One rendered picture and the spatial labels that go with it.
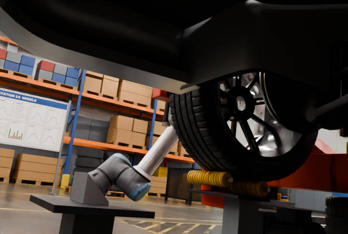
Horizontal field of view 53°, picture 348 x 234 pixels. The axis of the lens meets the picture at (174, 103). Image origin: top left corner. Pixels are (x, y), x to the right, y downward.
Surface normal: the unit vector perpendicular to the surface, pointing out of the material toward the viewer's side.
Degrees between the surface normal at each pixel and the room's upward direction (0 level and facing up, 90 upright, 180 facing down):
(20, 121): 90
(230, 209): 90
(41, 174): 90
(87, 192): 90
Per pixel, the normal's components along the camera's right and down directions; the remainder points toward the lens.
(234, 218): -0.86, -0.21
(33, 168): 0.57, -0.12
